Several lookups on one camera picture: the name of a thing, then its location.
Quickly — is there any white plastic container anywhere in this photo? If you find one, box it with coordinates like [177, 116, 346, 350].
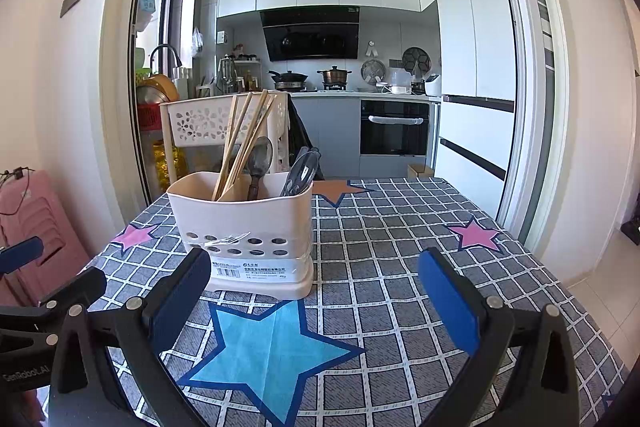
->
[390, 69, 412, 95]

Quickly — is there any grey checked star tablecloth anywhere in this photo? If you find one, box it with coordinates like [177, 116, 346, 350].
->
[47, 177, 631, 427]

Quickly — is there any black wok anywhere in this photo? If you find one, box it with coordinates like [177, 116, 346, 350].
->
[267, 70, 309, 92]

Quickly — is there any yellow cooking oil bottle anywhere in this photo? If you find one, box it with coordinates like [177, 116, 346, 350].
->
[151, 139, 188, 188]

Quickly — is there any black built-in oven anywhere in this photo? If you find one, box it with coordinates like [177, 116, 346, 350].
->
[360, 99, 431, 156]

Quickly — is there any metal cooking pot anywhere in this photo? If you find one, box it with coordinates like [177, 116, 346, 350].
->
[316, 66, 353, 86]

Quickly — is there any beige plastic basket trolley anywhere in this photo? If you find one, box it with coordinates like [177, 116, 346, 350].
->
[160, 91, 292, 188]

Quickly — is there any black plastic bag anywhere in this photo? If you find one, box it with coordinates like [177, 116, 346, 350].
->
[287, 97, 326, 180]

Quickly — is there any dark kitchen faucet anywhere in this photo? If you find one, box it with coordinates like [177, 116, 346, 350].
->
[149, 44, 182, 80]

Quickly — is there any grey kitchen counter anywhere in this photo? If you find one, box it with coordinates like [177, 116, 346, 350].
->
[287, 91, 443, 180]

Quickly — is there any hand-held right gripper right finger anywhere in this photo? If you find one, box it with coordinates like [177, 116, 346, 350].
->
[417, 247, 581, 427]

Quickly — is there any pink plastic chair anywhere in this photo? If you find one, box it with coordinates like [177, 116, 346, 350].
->
[0, 169, 91, 308]

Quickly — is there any white plastic utensil holder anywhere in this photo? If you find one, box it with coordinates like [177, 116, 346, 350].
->
[166, 171, 315, 299]

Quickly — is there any black sectioned round pan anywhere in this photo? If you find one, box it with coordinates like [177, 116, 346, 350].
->
[402, 47, 432, 75]

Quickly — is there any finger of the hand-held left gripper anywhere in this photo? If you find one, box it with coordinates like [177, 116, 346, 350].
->
[0, 267, 107, 350]
[0, 237, 44, 275]

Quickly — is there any white refrigerator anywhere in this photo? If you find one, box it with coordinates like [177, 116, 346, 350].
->
[432, 0, 516, 180]

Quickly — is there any black range hood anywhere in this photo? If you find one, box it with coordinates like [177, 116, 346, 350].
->
[260, 5, 362, 62]

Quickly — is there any dark translucent spoon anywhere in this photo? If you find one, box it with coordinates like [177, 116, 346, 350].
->
[247, 136, 275, 202]

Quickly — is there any spice rack with bottles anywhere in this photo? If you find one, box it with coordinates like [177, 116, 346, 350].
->
[220, 54, 263, 95]

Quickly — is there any red plastic basket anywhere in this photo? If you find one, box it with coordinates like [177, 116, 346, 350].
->
[137, 103, 163, 130]

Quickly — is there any round metal steamer rack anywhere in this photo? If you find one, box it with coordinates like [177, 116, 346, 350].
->
[361, 58, 386, 85]

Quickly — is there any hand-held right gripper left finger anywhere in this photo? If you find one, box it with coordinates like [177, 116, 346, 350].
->
[52, 247, 213, 427]

